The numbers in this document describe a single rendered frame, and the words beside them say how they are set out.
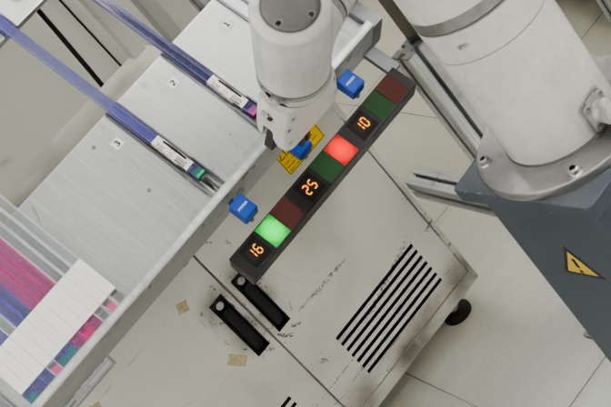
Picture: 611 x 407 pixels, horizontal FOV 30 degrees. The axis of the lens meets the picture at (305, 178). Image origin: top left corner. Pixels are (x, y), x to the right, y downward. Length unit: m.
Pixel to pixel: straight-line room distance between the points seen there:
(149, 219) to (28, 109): 1.97
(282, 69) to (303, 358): 0.85
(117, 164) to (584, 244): 0.62
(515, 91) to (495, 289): 1.15
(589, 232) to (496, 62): 0.20
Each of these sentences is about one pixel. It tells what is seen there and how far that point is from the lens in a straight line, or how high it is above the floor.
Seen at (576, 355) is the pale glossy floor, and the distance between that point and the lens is 1.97.
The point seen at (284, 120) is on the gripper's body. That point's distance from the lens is 1.27.
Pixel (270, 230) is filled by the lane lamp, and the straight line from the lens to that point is 1.44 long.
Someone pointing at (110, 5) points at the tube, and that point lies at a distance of 1.57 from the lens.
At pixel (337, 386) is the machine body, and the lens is 1.99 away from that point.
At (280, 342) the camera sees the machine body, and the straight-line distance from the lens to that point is 1.91.
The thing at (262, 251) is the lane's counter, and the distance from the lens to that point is 1.43.
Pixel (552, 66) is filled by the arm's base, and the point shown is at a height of 0.80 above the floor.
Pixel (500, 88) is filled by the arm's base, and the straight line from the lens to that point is 1.06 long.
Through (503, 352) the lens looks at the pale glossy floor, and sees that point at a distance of 2.06.
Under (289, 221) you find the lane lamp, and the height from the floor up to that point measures 0.65.
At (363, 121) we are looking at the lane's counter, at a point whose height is 0.66.
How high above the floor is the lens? 1.35
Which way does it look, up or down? 28 degrees down
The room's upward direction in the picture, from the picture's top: 41 degrees counter-clockwise
